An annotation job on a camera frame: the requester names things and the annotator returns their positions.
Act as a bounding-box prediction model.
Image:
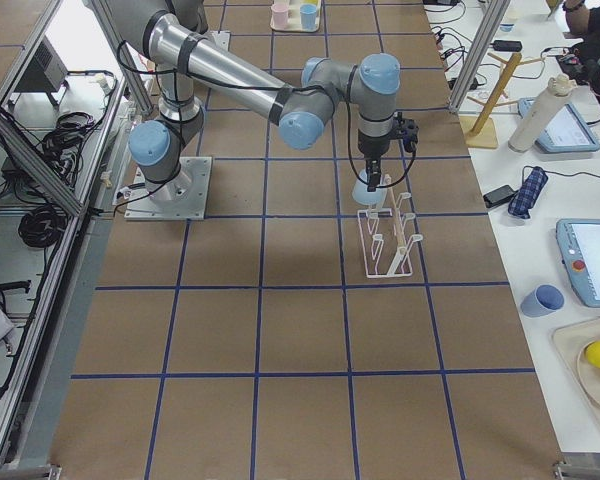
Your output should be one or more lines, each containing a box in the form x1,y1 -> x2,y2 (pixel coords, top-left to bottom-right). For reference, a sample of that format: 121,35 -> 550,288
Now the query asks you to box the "light blue cup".
352,170 -> 387,207

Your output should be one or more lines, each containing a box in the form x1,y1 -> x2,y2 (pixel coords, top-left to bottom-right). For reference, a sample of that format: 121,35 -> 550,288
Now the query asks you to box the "paper towel roll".
508,73 -> 577,152

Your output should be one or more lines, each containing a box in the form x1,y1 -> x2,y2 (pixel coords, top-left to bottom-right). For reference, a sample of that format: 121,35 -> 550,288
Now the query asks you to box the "wooden towel stand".
459,52 -> 543,149

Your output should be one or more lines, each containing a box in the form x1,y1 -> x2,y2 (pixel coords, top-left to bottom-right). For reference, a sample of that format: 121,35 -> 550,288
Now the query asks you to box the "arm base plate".
124,156 -> 213,221

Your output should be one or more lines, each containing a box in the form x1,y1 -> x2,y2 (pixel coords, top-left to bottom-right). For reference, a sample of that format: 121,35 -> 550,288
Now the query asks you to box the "beige plastic tray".
271,0 -> 322,33

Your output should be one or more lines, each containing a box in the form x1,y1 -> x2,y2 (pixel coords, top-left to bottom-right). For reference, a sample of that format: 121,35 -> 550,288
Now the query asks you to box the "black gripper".
357,130 -> 391,192

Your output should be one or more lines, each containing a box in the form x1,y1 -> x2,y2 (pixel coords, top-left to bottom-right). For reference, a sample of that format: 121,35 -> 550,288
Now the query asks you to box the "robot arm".
108,1 -> 400,205

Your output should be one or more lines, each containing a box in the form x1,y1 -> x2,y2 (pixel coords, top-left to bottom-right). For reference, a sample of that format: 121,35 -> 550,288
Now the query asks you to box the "black phone on bench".
483,185 -> 517,209

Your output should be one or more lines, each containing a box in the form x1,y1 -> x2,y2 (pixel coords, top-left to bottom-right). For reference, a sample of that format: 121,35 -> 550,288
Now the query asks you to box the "white wire cup rack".
356,187 -> 423,279

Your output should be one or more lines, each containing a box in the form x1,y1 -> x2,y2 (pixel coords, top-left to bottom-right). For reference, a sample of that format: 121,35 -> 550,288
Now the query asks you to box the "aluminium frame post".
449,0 -> 510,113

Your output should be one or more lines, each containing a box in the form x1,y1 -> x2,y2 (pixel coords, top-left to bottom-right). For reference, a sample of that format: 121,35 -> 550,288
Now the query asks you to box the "beige tray with fruit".
552,317 -> 600,428

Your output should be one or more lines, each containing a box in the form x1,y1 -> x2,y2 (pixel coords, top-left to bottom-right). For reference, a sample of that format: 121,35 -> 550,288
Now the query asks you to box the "pink cup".
271,3 -> 289,30

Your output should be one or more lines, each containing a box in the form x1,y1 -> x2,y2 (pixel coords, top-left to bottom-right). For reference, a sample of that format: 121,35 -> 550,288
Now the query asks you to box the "folded plaid umbrella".
507,167 -> 548,220

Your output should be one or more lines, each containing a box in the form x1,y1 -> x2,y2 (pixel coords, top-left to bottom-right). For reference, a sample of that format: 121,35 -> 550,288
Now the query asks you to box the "teach pendant tablet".
535,103 -> 600,154
555,218 -> 600,308

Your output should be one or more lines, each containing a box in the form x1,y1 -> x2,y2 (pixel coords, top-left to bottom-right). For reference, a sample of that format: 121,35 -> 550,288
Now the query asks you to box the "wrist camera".
392,112 -> 419,154

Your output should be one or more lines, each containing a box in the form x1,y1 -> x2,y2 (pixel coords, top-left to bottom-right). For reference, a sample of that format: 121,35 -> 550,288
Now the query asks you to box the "black power adapter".
492,40 -> 523,52

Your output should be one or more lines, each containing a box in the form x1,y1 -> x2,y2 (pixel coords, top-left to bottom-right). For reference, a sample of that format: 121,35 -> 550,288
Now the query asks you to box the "blue cup on bench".
520,284 -> 565,318

